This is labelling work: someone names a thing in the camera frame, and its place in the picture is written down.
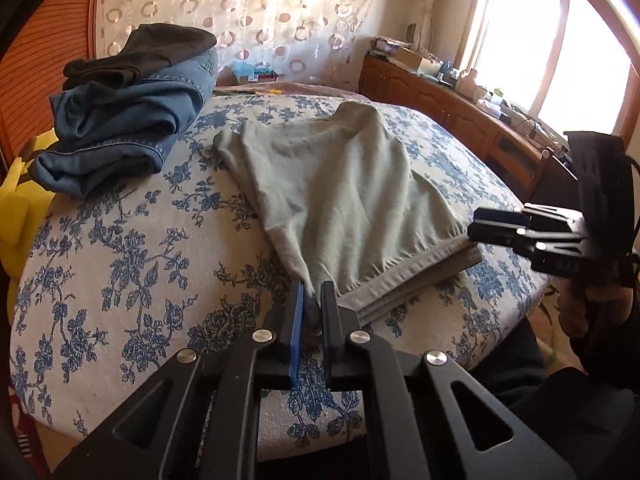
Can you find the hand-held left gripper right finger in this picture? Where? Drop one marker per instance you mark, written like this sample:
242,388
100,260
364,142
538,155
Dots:
332,340

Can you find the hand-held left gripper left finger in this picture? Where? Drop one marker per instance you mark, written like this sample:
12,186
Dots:
297,330

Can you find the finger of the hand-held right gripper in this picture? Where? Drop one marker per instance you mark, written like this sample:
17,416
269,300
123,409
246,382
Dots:
500,216
495,237

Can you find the grey pants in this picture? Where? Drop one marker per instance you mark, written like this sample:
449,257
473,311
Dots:
340,185

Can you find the black pants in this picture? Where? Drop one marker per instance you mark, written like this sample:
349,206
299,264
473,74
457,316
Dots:
150,50

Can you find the person's right hand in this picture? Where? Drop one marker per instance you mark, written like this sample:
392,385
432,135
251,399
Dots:
572,310

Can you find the long wooden cabinet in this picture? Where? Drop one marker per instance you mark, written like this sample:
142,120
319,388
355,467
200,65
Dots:
440,100

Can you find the beige jug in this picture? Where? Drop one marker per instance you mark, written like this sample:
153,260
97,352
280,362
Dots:
470,82

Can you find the person's dark clothing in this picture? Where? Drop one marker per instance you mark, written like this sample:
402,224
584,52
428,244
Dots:
525,385

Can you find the bed with blue floral sheet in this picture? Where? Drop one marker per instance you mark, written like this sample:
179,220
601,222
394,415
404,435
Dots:
150,285

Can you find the window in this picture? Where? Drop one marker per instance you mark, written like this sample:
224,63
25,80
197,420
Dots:
525,35

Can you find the open cardboard box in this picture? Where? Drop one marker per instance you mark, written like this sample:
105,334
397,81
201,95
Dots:
420,64

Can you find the small oval mirror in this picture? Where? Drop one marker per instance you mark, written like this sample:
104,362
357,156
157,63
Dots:
413,30

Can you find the pile of papers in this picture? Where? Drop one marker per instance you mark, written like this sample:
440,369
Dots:
386,45

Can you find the white window curtain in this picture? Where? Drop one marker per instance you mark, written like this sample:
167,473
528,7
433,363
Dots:
435,0

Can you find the colourful flower blanket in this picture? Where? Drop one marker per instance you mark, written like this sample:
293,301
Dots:
310,89

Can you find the cardboard box with blue cloth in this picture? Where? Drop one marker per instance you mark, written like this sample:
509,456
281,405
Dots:
250,76

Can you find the blue jeans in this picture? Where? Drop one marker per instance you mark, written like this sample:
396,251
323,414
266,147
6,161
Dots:
125,125

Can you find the red patterned rug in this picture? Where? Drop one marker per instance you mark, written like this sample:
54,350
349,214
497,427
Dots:
30,440

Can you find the circle-patterned sheer curtain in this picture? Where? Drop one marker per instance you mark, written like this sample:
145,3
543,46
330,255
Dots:
280,10

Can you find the yellow plush toy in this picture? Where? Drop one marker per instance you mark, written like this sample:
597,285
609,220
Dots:
20,210

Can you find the wooden slatted wardrobe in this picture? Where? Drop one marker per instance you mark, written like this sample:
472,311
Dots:
45,35

